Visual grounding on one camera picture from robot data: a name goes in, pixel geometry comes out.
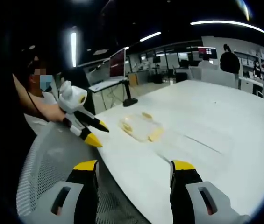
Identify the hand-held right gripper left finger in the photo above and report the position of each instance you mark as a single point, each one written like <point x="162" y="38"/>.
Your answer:
<point x="85" y="198"/>

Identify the computer monitor with red screen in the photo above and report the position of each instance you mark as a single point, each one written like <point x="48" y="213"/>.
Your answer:
<point x="117" y="64"/>

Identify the white shelf with boxes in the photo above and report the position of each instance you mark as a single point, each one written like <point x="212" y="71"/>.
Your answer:
<point x="248" y="60"/>

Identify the clear plastic bag with food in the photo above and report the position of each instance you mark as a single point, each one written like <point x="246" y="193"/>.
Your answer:
<point x="155" y="135"/>

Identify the person's white shirt torso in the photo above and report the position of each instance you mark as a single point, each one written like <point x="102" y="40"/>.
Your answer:
<point x="50" y="98"/>

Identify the person's head with face mask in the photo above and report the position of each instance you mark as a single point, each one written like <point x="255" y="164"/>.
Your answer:
<point x="46" y="84"/>

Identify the white side desk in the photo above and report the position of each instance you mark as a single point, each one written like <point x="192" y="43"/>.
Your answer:
<point x="103" y="85"/>

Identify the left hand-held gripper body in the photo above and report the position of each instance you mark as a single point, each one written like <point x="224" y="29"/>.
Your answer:
<point x="72" y="100"/>

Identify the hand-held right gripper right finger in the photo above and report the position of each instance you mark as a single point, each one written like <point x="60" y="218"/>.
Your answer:
<point x="183" y="193"/>

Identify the long ceiling light strip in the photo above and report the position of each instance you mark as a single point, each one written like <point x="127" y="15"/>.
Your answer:
<point x="73" y="49"/>
<point x="227" y="22"/>
<point x="150" y="36"/>

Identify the white mesh chair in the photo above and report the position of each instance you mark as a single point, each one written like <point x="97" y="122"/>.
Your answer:
<point x="52" y="154"/>

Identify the wall screen with red picture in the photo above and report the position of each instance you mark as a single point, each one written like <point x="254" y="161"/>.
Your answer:
<point x="207" y="52"/>

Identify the translucent yellow plastic buckle part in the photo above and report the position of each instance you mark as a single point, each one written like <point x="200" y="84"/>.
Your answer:
<point x="127" y="126"/>

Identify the brown cardboard box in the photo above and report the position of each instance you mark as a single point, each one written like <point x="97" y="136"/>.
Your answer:
<point x="133" y="79"/>

